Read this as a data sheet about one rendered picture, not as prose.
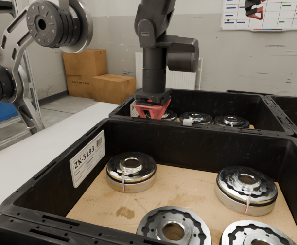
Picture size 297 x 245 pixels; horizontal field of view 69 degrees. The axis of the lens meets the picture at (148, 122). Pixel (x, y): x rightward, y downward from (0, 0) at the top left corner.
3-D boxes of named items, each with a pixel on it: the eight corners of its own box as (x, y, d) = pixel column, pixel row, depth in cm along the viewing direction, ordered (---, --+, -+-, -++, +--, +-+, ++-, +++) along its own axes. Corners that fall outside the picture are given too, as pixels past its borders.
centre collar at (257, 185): (232, 187, 38) (232, 184, 38) (231, 171, 43) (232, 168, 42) (262, 193, 37) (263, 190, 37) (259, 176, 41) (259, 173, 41)
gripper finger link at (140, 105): (167, 126, 59) (169, 92, 55) (159, 136, 53) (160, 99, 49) (144, 122, 61) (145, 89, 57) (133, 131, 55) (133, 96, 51)
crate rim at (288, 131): (106, 125, 52) (105, 116, 51) (142, 93, 79) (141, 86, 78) (293, 147, 42) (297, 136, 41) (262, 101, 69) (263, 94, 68)
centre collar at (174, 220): (149, 242, 28) (149, 238, 28) (162, 215, 33) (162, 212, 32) (186, 256, 27) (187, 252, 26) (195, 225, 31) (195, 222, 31)
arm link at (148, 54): (148, 41, 53) (138, 42, 48) (175, 42, 51) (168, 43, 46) (148, 70, 56) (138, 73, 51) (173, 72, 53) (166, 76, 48)
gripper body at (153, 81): (171, 94, 58) (173, 66, 55) (159, 105, 49) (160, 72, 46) (148, 92, 60) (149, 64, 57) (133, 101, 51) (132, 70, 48)
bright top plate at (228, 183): (215, 195, 37) (216, 193, 37) (218, 164, 46) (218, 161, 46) (282, 210, 34) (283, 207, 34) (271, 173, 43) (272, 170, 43)
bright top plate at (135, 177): (98, 178, 41) (98, 175, 41) (116, 151, 51) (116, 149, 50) (150, 185, 40) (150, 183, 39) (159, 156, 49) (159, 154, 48)
